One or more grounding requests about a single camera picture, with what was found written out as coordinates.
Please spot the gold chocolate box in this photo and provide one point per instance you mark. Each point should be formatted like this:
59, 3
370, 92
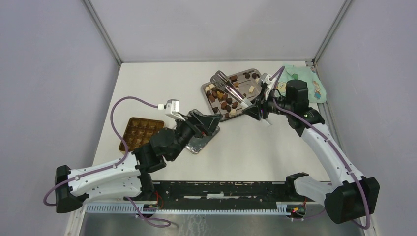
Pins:
139, 131

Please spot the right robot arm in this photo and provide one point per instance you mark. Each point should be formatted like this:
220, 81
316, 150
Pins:
350, 195

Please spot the silver box lid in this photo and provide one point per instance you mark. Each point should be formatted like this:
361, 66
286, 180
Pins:
194, 145

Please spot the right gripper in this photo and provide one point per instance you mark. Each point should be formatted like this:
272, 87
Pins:
255, 112

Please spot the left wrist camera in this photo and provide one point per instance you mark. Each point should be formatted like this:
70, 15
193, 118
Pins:
171, 109

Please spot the metal serving tongs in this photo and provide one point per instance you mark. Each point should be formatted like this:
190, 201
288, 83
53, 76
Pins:
243, 87

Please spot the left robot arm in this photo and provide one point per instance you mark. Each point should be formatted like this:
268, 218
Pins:
129, 176

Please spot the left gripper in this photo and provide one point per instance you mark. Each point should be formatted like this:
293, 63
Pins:
205, 126

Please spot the green printed cloth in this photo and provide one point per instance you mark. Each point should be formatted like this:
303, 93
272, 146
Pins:
316, 91

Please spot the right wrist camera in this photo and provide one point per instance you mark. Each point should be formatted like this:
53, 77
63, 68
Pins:
268, 84

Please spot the steel tray with chocolates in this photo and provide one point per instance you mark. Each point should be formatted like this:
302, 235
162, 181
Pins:
229, 95

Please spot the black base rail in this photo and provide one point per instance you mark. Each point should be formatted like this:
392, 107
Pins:
221, 195

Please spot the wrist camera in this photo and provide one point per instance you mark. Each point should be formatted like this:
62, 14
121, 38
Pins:
268, 84
171, 109

